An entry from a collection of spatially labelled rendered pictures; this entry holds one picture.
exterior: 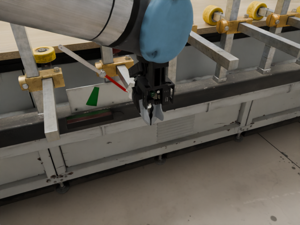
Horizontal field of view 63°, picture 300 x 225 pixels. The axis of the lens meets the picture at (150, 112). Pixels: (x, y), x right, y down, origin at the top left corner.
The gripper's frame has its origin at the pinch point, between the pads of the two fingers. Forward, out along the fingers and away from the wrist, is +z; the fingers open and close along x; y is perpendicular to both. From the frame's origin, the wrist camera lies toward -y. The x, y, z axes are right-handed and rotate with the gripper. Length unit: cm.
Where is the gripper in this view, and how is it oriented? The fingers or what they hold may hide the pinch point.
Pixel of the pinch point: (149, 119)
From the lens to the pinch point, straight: 67.3
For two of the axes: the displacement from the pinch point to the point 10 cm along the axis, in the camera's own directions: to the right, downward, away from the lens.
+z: 0.0, 8.2, 5.7
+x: 9.4, -2.0, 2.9
